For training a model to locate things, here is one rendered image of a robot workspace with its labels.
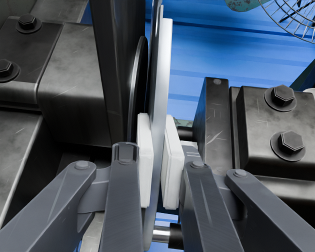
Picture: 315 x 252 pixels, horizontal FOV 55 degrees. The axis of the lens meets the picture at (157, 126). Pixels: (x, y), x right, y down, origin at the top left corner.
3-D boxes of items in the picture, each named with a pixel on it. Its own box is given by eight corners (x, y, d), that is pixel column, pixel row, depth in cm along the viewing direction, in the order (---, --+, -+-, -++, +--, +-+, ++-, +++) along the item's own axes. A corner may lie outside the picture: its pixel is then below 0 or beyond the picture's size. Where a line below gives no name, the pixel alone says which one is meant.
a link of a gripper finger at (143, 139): (148, 209, 15) (133, 209, 15) (145, 153, 22) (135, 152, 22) (154, 153, 14) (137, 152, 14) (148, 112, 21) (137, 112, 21)
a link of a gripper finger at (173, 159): (169, 154, 14) (185, 155, 14) (161, 113, 21) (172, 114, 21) (163, 210, 15) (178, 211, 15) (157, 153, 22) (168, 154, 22)
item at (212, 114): (179, 217, 30) (235, 223, 29) (187, 69, 41) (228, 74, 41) (166, 252, 43) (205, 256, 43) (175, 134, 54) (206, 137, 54)
